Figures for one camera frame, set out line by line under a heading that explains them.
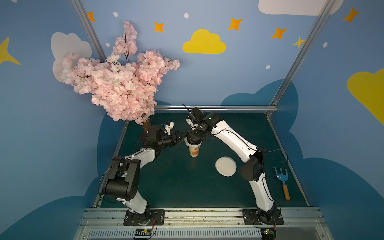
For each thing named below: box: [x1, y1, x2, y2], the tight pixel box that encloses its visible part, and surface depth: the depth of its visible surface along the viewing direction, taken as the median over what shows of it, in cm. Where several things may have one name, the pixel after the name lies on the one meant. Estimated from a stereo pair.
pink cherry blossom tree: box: [60, 20, 181, 133], surface depth 63 cm
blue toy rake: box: [274, 167, 291, 201], surface depth 88 cm
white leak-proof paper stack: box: [215, 156, 237, 177], surface depth 96 cm
